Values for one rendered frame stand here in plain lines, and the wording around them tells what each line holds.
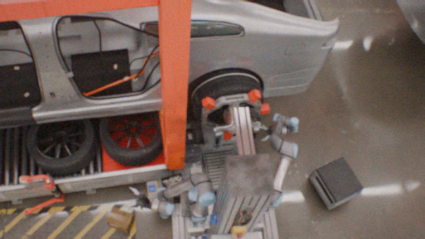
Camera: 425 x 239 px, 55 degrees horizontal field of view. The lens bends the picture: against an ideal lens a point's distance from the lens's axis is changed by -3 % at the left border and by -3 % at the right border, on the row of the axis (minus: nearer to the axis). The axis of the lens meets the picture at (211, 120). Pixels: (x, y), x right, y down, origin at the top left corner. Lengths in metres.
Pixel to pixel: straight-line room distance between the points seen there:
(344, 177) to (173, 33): 2.70
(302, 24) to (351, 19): 2.76
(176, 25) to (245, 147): 0.78
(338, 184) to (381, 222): 0.71
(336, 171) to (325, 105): 1.06
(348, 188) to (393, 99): 1.63
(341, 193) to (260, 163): 2.08
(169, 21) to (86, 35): 2.19
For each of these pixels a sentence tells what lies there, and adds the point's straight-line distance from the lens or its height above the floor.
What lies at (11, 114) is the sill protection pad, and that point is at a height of 0.96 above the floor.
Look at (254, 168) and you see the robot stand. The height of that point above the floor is 2.03.
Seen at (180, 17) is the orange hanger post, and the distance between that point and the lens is 2.25.
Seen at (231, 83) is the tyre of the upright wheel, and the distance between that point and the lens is 3.68.
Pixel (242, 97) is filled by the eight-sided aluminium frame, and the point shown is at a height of 1.11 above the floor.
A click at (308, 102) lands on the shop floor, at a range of 5.19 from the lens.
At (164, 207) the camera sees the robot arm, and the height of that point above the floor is 1.28.
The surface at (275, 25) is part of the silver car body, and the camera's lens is 3.43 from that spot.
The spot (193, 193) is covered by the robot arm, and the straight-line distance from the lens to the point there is 3.35.
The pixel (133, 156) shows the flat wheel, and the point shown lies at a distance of 4.08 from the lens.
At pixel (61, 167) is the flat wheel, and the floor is 0.49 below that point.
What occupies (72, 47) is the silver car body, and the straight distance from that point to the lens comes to 4.40.
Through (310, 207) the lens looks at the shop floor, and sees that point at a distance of 4.62.
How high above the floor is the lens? 4.20
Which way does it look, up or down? 60 degrees down
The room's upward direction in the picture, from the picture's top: 9 degrees clockwise
